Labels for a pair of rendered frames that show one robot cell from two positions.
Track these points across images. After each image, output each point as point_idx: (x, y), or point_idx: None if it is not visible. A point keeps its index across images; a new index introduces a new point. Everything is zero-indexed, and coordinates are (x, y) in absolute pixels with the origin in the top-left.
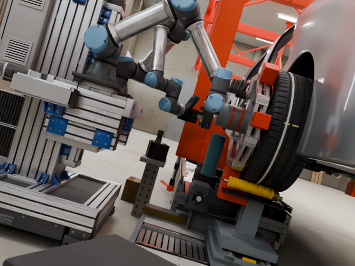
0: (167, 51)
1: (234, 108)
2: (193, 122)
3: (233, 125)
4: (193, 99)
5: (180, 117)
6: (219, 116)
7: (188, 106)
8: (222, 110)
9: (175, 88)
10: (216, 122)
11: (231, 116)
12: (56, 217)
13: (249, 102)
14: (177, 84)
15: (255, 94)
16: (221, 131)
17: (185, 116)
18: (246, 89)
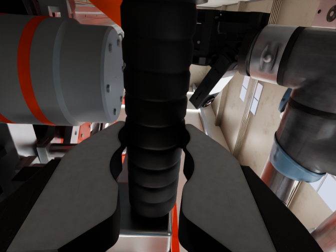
0: (270, 168)
1: (47, 123)
2: (199, 10)
3: (1, 46)
4: (211, 95)
5: (260, 20)
6: (92, 76)
7: (227, 71)
8: (92, 108)
9: (320, 152)
10: (99, 36)
11: (32, 92)
12: None
13: (15, 146)
14: (306, 167)
15: (12, 174)
16: (112, 12)
17: (238, 27)
18: (76, 137)
